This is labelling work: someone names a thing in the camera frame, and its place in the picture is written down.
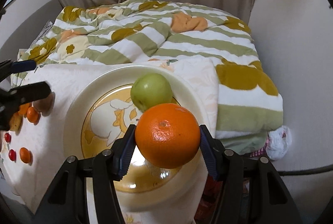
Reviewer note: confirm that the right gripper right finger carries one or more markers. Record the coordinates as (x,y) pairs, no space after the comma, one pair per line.
(252,190)

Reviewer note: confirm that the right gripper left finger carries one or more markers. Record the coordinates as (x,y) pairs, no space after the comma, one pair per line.
(65,200)

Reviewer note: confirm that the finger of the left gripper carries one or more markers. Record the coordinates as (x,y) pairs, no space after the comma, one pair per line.
(9,67)
(12,100)

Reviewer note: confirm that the red cherry tomato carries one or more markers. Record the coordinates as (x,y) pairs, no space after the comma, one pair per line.
(12,155)
(7,137)

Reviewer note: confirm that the small mandarin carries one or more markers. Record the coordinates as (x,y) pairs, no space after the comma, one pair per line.
(32,115)
(25,155)

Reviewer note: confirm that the brown kiwi with sticker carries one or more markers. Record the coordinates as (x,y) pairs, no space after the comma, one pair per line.
(44,105)

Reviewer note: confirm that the cream cartoon plate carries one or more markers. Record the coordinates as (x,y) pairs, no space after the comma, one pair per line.
(102,112)

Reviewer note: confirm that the large orange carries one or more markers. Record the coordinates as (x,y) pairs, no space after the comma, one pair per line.
(168,136)
(23,109)

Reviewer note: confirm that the green apple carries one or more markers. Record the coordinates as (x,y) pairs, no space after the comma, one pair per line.
(150,90)

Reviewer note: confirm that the large russet apple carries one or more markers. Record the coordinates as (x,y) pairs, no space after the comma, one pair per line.
(15,122)

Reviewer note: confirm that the grey sofa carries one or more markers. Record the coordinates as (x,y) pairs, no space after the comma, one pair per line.
(28,31)

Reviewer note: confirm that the floral white tablecloth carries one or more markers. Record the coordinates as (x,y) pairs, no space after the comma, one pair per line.
(45,139)

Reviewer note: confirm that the white plastic bag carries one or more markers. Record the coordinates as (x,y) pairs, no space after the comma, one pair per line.
(277,144)

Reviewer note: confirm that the striped floral blanket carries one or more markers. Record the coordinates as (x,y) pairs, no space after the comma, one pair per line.
(135,31)

